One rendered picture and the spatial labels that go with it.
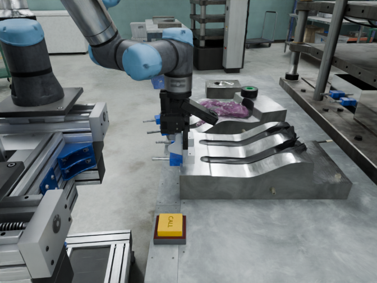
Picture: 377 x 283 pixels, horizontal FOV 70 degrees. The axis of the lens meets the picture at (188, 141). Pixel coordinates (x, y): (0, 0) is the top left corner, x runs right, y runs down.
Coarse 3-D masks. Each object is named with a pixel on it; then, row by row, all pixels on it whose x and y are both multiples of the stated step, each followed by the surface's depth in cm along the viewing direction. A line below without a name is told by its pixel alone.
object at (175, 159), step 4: (188, 148) 83; (192, 148) 83; (188, 152) 81; (192, 152) 81; (172, 156) 82; (176, 156) 82; (180, 156) 82; (188, 156) 80; (192, 156) 80; (152, 160) 83; (156, 160) 83; (160, 160) 83; (164, 160) 83; (168, 160) 83; (172, 160) 81; (176, 160) 81; (180, 160) 81; (188, 160) 81; (192, 160) 81; (172, 164) 82; (176, 164) 82
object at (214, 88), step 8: (208, 80) 164; (216, 80) 164; (224, 80) 164; (232, 80) 164; (208, 88) 153; (216, 88) 153; (224, 88) 153; (232, 88) 153; (240, 88) 153; (208, 96) 155; (216, 96) 155; (224, 96) 155; (232, 96) 155
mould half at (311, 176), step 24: (264, 144) 87; (312, 144) 97; (192, 168) 79; (216, 168) 79; (240, 168) 80; (264, 168) 77; (288, 168) 75; (312, 168) 75; (336, 168) 84; (192, 192) 79; (216, 192) 79; (240, 192) 79; (264, 192) 79; (288, 192) 79; (312, 192) 79; (336, 192) 79
